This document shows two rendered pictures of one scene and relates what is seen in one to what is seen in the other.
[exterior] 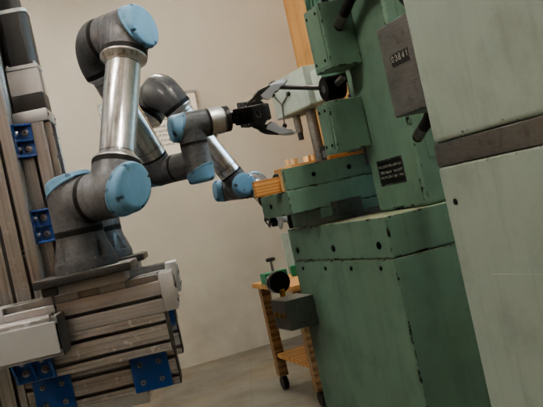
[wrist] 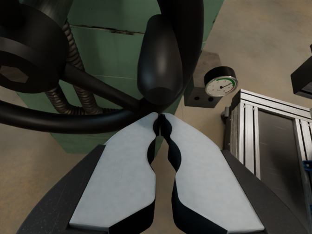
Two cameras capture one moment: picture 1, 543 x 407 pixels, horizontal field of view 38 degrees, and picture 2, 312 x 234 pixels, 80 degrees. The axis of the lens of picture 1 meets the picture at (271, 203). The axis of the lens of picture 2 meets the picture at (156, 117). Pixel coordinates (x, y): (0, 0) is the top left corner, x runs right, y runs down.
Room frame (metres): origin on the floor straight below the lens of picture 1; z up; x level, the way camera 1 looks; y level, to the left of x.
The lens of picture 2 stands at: (2.52, -0.04, 0.93)
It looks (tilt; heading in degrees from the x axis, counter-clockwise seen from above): 59 degrees down; 187
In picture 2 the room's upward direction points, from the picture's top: 15 degrees clockwise
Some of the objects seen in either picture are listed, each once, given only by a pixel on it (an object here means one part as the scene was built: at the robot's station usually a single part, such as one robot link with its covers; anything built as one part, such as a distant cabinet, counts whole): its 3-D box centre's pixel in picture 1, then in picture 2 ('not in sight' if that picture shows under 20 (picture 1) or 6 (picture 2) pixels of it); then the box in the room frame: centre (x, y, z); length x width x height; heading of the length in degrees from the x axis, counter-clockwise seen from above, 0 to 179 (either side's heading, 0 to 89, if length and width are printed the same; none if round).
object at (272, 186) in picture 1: (349, 169); not in sight; (2.09, -0.22, 0.92); 0.54 x 0.02 x 0.04; 110
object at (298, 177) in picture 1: (388, 158); not in sight; (2.09, -0.32, 0.93); 0.60 x 0.02 x 0.06; 110
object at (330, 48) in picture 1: (331, 38); not in sight; (1.86, -0.22, 1.22); 0.09 x 0.08 x 0.15; 20
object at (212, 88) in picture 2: (279, 285); (217, 83); (2.23, 0.03, 0.65); 0.06 x 0.04 x 0.08; 110
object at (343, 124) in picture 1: (343, 126); not in sight; (1.89, -0.20, 1.02); 0.09 x 0.07 x 0.12; 110
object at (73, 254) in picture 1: (82, 249); not in sight; (1.92, 0.47, 0.87); 0.15 x 0.15 x 0.10
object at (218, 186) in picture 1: (231, 189); not in sight; (2.67, 0.12, 0.96); 0.11 x 0.11 x 0.08; 19
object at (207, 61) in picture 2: (292, 311); (202, 80); (2.16, 0.01, 0.58); 0.12 x 0.08 x 0.08; 20
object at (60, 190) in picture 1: (74, 200); not in sight; (1.91, 0.46, 0.98); 0.13 x 0.12 x 0.14; 59
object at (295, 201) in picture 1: (368, 185); not in sight; (2.23, -0.27, 0.87); 0.61 x 0.30 x 0.06; 110
